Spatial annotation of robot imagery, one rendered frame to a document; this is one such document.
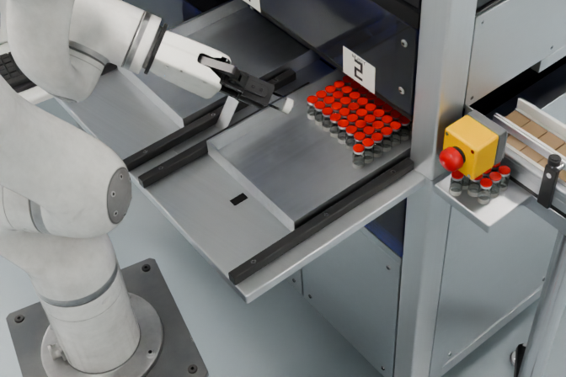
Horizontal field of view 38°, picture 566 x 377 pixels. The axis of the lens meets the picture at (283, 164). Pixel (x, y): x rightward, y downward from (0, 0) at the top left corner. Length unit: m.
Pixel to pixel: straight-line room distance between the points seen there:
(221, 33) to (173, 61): 0.73
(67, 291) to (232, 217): 0.40
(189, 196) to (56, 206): 0.55
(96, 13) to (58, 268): 0.34
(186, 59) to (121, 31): 0.09
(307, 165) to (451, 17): 0.42
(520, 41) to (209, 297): 1.32
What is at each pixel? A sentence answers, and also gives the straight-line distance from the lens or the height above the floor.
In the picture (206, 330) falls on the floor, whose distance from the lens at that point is 2.38.
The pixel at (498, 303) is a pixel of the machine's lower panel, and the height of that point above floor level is 0.23.
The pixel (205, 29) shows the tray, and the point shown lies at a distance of 1.87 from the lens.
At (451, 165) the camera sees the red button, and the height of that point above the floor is 1.00.
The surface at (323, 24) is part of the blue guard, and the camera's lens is 1.54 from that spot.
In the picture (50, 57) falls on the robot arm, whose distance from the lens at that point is 1.05.
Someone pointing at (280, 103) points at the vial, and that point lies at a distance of 1.18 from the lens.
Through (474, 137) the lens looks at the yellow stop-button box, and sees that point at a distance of 1.37.
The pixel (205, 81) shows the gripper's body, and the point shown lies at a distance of 1.13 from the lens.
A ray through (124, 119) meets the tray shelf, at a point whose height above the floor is 0.88.
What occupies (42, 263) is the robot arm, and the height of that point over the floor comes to 1.12.
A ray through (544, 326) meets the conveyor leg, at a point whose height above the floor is 0.52.
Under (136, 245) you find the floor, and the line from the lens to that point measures 2.61.
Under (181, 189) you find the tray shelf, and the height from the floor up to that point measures 0.88.
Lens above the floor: 1.97
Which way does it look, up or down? 45 degrees down
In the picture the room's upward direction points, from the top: 5 degrees counter-clockwise
